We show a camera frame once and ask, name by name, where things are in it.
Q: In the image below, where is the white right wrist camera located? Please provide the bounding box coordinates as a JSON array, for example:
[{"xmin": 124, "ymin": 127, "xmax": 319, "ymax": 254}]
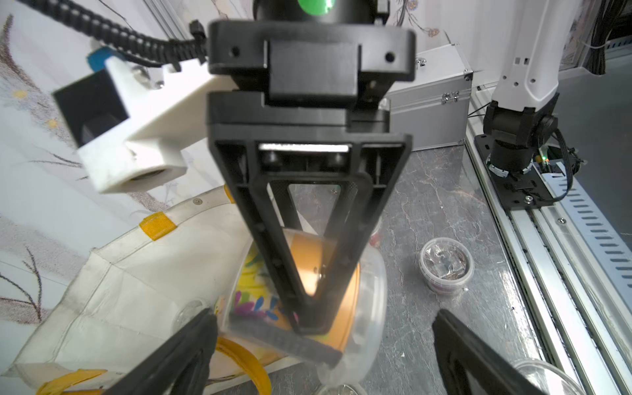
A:
[{"xmin": 53, "ymin": 57, "xmax": 236, "ymax": 194}]

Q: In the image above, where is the white canvas tote bag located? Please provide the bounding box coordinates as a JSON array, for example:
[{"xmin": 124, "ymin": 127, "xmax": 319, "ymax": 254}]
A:
[{"xmin": 7, "ymin": 187, "xmax": 251, "ymax": 393}]

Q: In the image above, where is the silver metal case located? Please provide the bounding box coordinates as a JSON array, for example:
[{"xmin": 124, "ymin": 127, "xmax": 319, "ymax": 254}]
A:
[{"xmin": 387, "ymin": 43, "xmax": 473, "ymax": 151}]

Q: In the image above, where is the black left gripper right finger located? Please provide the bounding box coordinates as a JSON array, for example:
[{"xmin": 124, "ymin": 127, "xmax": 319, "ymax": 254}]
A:
[{"xmin": 432, "ymin": 309, "xmax": 542, "ymax": 394}]

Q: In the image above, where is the red seed jar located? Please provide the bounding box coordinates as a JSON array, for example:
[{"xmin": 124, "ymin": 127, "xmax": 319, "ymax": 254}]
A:
[{"xmin": 418, "ymin": 237, "xmax": 476, "ymax": 296}]

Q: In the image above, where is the orange label seed jar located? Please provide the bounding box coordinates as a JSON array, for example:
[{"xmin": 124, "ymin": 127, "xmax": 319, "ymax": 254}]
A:
[{"xmin": 215, "ymin": 230, "xmax": 388, "ymax": 386}]

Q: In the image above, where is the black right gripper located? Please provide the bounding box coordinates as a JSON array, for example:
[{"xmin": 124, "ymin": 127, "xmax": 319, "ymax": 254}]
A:
[{"xmin": 207, "ymin": 20, "xmax": 416, "ymax": 148}]

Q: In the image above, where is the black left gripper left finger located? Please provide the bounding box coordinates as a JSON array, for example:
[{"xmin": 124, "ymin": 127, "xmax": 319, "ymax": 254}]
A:
[{"xmin": 105, "ymin": 308, "xmax": 218, "ymax": 395}]

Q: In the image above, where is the white slotted cable duct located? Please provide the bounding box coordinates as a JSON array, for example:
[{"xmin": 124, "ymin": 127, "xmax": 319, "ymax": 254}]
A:
[{"xmin": 542, "ymin": 164, "xmax": 631, "ymax": 299}]

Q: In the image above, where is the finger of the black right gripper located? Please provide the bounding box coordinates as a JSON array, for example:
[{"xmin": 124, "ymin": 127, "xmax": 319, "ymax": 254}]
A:
[
  {"xmin": 209, "ymin": 140, "xmax": 356, "ymax": 365},
  {"xmin": 249, "ymin": 133, "xmax": 412, "ymax": 334}
]

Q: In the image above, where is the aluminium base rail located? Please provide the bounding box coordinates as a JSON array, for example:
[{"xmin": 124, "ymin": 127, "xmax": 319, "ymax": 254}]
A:
[{"xmin": 466, "ymin": 116, "xmax": 631, "ymax": 394}]

